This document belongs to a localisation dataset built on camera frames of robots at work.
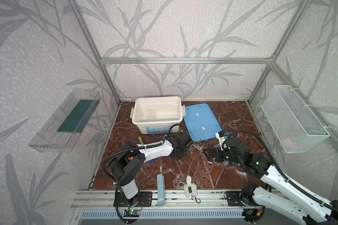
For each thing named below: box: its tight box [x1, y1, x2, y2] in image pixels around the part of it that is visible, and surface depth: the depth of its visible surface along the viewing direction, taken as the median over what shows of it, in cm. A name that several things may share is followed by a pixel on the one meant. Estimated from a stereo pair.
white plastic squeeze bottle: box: [183, 174, 198, 199], surface depth 76 cm
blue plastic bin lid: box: [183, 103, 223, 143], surface depth 108 cm
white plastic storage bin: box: [130, 96, 186, 135], surface depth 101 cm
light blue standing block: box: [156, 173, 166, 206], surface depth 74 cm
